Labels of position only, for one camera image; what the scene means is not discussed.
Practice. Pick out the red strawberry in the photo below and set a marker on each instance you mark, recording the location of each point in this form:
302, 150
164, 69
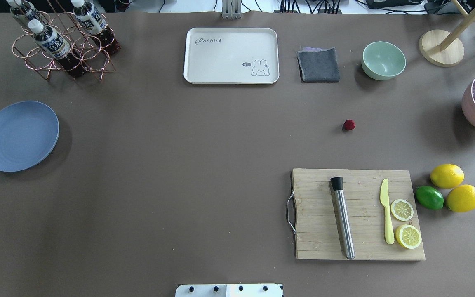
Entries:
349, 125

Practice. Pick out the blue round plate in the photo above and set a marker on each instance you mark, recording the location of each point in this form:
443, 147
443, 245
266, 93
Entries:
29, 131

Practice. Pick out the cream rabbit tray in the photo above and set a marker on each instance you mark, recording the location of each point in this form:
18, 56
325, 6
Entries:
231, 56

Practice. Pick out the steel muddler black tip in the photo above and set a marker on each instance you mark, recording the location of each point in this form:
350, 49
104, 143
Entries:
343, 218

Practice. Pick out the grey folded cloth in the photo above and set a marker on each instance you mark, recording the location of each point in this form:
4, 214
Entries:
318, 65

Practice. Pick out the wooden cutting board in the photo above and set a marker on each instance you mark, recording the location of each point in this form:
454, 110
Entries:
317, 222

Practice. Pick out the green bowl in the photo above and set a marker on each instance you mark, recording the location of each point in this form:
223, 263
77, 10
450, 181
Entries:
383, 61

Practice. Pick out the yellow plastic knife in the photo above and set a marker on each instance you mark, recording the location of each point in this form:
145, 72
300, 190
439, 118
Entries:
385, 202

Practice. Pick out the upper lemon half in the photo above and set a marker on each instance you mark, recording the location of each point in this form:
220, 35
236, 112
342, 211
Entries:
402, 210

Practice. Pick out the lemon half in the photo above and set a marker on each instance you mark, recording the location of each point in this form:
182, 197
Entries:
402, 210
408, 236

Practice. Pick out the lower lemon half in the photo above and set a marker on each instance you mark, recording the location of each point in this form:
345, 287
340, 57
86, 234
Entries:
408, 236

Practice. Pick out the tea bottle back right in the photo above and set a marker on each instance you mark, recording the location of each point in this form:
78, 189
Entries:
95, 25

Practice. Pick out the tea bottle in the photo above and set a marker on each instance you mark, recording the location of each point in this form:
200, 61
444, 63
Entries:
58, 47
24, 12
95, 25

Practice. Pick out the green lime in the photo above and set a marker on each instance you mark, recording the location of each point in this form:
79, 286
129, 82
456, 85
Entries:
429, 197

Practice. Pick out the upper whole lemon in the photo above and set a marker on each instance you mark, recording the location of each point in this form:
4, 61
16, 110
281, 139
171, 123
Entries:
447, 176

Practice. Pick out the whole lemon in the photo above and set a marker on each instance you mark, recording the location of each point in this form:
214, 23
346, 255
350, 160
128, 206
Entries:
447, 176
461, 198

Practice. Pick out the tea bottle front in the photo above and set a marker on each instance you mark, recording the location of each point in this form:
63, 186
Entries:
58, 47

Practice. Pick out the wooden stand with base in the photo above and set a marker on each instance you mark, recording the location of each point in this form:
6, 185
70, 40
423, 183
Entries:
443, 48

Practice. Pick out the lower whole lemon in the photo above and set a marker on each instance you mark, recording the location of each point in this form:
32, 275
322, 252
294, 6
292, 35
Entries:
461, 198

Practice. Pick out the tea bottle back left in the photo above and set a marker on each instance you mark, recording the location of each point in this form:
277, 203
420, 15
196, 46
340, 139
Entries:
24, 12

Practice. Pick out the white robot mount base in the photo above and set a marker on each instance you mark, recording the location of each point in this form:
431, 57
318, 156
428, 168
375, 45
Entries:
230, 290

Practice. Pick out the copper wire bottle rack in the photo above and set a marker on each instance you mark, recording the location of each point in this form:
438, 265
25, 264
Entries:
94, 59

